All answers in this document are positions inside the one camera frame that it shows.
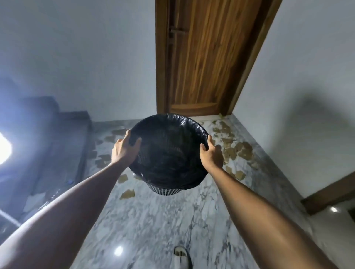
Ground person's right hand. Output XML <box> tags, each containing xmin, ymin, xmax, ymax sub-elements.
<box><xmin>199</xmin><ymin>135</ymin><xmax>224</xmax><ymax>172</ymax></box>

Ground person's left hand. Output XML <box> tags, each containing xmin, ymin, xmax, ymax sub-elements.
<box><xmin>111</xmin><ymin>129</ymin><xmax>142</xmax><ymax>168</ymax></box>

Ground brown paper pieces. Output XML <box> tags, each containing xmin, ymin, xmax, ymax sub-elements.
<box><xmin>88</xmin><ymin>113</ymin><xmax>260</xmax><ymax>200</ymax></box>

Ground black bin with liner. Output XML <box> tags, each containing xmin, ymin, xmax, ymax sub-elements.
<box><xmin>128</xmin><ymin>113</ymin><xmax>210</xmax><ymax>197</ymax></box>

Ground person's right forearm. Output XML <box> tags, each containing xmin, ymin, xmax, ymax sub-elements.
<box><xmin>208</xmin><ymin>167</ymin><xmax>339</xmax><ymax>269</ymax></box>

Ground person's left forearm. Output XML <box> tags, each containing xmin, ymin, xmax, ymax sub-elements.
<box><xmin>0</xmin><ymin>162</ymin><xmax>128</xmax><ymax>269</ymax></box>

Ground person's right white sandal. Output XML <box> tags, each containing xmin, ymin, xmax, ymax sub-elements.
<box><xmin>174</xmin><ymin>246</ymin><xmax>192</xmax><ymax>269</ymax></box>

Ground grey granite staircase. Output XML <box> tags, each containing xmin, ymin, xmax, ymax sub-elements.
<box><xmin>0</xmin><ymin>95</ymin><xmax>94</xmax><ymax>222</ymax></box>

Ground bright white lamp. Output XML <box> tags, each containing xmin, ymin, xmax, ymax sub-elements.
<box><xmin>0</xmin><ymin>132</ymin><xmax>13</xmax><ymax>167</ymax></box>

